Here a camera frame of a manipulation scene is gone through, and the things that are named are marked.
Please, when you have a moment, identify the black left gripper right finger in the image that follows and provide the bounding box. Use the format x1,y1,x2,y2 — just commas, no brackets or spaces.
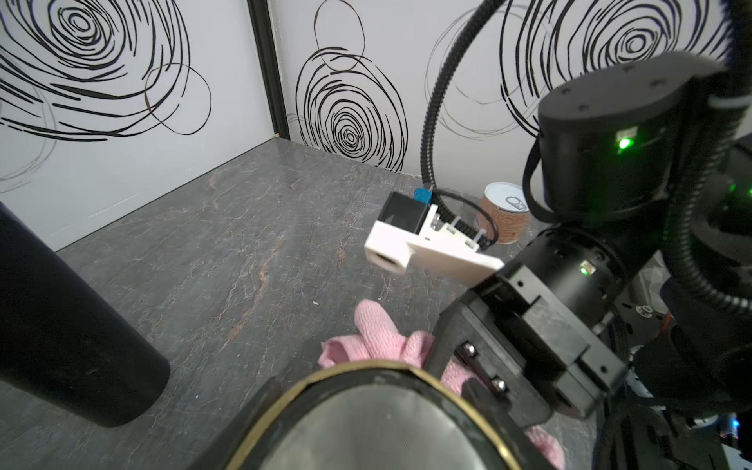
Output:
461,378,558,469

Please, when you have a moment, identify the pink microfiber cloth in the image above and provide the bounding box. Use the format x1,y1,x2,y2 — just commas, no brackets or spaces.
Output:
318,300,566,469

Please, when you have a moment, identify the black thermos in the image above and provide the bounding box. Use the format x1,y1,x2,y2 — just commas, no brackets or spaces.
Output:
1,207,170,428

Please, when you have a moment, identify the gold thermos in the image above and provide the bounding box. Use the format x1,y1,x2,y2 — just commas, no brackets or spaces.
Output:
227,360,508,469

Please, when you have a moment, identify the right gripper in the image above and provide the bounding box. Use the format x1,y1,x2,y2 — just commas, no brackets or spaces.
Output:
425,225,628,427

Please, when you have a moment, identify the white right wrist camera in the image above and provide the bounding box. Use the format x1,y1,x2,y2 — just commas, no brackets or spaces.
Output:
364,192,503,287

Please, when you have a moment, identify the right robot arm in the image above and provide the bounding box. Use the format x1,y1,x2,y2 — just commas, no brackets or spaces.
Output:
426,48,751,469

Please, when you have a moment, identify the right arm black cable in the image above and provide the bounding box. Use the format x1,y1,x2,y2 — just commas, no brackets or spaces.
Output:
419,0,509,236

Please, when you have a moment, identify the white lid can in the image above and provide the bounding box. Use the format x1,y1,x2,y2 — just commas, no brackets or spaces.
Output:
480,182,531,245

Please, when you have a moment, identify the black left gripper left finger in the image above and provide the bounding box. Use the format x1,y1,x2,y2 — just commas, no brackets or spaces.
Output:
189,377,283,470

